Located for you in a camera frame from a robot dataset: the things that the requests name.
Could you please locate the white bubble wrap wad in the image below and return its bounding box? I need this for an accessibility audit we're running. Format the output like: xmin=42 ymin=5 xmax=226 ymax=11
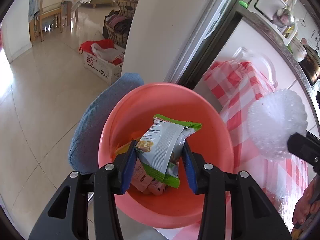
xmin=247 ymin=89 xmax=308 ymax=161

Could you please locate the green white snack bag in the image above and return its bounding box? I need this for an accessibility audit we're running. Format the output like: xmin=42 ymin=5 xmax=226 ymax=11
xmin=135 ymin=114 xmax=202 ymax=188

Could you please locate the blue cushioned stool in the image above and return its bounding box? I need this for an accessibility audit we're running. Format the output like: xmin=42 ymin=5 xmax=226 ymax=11
xmin=68 ymin=73 xmax=144 ymax=174

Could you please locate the red plastic bucket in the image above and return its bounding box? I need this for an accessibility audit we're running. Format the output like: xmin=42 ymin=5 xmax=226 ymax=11
xmin=98 ymin=83 xmax=234 ymax=229

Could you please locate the pink snack wrapper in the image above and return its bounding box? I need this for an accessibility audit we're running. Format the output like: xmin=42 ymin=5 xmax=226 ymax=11
xmin=131 ymin=159 xmax=166 ymax=196

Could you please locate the red checkered tablecloth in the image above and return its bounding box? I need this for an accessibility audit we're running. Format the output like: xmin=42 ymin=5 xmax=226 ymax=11
xmin=152 ymin=60 xmax=311 ymax=240

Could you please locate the metal ladle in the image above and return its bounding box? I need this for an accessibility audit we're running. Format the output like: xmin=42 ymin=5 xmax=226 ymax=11
xmin=272 ymin=0 xmax=298 ymax=28

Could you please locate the white dish rack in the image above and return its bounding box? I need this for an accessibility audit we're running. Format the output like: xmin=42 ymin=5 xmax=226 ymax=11
xmin=248 ymin=0 xmax=298 ymax=46

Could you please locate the green clip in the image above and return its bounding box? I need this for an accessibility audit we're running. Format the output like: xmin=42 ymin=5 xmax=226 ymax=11
xmin=239 ymin=0 xmax=248 ymax=8

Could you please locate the white laundry basket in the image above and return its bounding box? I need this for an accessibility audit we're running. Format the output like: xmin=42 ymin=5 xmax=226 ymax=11
xmin=78 ymin=39 xmax=124 ymax=86

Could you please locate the frosted glass sliding door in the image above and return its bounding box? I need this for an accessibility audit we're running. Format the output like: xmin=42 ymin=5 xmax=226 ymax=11
xmin=164 ymin=0 xmax=238 ymax=83

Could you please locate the wooden dining chair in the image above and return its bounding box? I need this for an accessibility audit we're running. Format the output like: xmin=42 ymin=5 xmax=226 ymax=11
xmin=39 ymin=0 xmax=64 ymax=41

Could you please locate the wire basket with clothes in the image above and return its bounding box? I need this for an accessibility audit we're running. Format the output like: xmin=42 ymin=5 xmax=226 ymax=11
xmin=103 ymin=0 xmax=137 ymax=48

